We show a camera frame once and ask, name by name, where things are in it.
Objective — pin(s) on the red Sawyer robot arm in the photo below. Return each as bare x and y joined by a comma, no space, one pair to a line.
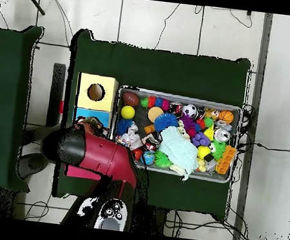
104,156

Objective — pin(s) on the shallow clear mesh bin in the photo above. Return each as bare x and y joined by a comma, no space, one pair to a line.
201,101

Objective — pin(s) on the yellow ball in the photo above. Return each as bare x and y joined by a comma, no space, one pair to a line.
127,112

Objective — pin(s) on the large blue spiky ball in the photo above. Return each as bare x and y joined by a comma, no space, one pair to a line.
165,122

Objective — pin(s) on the small blue spiky ball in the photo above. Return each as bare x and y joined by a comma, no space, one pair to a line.
123,126

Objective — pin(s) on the brown toy football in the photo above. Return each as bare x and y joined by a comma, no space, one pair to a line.
130,99

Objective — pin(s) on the light blue knitted cloth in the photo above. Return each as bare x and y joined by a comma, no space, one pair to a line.
178,147

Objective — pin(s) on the black and white soccer ball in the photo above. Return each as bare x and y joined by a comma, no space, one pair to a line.
189,110

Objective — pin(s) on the purple plastic block toy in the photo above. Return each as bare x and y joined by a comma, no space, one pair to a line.
201,139

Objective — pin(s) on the orange toy basketball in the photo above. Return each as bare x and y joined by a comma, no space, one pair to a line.
226,116

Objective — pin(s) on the orange plastic toy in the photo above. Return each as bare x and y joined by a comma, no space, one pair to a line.
226,160

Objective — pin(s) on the black panel stand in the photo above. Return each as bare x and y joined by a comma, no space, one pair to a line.
56,97

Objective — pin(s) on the dark green side table cloth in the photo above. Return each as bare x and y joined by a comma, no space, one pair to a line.
4,83

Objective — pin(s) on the black tripod leg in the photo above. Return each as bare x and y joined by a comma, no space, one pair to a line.
32,0

